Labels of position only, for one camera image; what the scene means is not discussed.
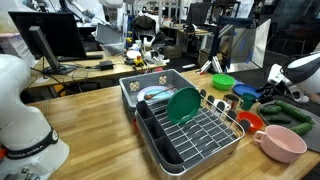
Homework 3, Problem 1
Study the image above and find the steel cup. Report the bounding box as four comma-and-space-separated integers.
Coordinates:
223, 94, 243, 110

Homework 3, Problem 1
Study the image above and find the grey plastic bin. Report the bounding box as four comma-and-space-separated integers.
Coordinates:
119, 69, 195, 120

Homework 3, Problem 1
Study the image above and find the large left cucumber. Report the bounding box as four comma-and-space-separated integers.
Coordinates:
274, 100, 314, 124

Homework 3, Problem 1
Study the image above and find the middle short cucumber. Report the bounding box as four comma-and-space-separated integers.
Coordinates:
260, 105, 282, 115

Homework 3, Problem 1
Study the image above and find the green plate in rack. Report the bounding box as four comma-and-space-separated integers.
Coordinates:
167, 87, 201, 124

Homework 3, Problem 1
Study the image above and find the grey dish rack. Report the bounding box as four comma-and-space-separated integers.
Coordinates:
136, 93, 245, 180

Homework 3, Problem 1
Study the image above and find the light blue plate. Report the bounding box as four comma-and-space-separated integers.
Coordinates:
137, 86, 174, 102

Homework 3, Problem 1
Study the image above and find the right large cucumber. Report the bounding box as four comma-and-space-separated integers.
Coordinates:
290, 123, 313, 135

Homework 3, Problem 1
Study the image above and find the camera stand with clamp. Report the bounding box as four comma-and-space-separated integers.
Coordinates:
198, 16, 258, 75

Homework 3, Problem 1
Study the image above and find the wooden background desk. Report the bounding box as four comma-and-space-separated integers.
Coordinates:
27, 51, 165, 89

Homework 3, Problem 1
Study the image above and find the large cucumber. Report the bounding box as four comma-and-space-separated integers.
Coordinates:
290, 123, 313, 135
274, 100, 314, 124

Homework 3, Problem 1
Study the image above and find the black computer monitor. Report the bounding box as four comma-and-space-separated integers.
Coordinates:
8, 11, 87, 75

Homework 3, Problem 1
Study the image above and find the white cup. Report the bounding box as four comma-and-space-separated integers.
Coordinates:
212, 99, 231, 115

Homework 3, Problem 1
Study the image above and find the pink bowl with handle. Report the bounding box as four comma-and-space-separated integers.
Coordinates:
253, 125, 307, 163

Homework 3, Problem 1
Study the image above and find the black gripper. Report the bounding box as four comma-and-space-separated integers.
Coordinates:
256, 83, 287, 103

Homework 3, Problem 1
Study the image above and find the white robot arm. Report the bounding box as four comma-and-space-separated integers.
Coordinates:
0, 54, 158, 180

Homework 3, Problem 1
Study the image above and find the light green bowl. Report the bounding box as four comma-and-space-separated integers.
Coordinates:
212, 74, 235, 90

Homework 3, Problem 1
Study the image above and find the black office chair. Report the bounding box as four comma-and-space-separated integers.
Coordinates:
131, 15, 156, 42

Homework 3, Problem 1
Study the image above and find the brown spoon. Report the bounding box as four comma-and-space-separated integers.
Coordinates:
144, 87, 174, 100

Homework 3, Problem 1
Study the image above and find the clear plastic storage box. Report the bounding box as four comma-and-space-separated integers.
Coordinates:
96, 24, 124, 56

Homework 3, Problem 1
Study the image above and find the orange bowl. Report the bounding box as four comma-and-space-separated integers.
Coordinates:
237, 111, 264, 132

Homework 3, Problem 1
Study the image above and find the small thin cucumber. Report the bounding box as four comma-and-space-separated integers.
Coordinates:
269, 115, 292, 124

